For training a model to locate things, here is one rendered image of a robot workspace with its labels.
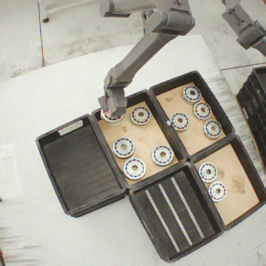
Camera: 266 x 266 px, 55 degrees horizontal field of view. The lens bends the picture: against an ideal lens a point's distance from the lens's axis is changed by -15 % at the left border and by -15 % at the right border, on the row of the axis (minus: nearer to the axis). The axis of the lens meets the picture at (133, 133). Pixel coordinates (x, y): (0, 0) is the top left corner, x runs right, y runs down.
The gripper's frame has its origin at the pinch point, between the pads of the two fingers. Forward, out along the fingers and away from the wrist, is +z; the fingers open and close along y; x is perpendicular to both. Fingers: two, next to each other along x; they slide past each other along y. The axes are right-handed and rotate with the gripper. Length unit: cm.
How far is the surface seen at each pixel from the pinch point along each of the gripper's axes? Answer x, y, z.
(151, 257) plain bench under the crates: -66, -12, 35
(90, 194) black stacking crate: -24.2, -23.9, 22.1
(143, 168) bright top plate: -23.6, 3.1, 19.4
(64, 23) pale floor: 167, 11, 107
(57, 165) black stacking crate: -5.0, -33.4, 22.1
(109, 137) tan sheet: -2.5, -4.2, 22.3
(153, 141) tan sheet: -13.3, 13.9, 22.5
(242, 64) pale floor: 43, 157, 108
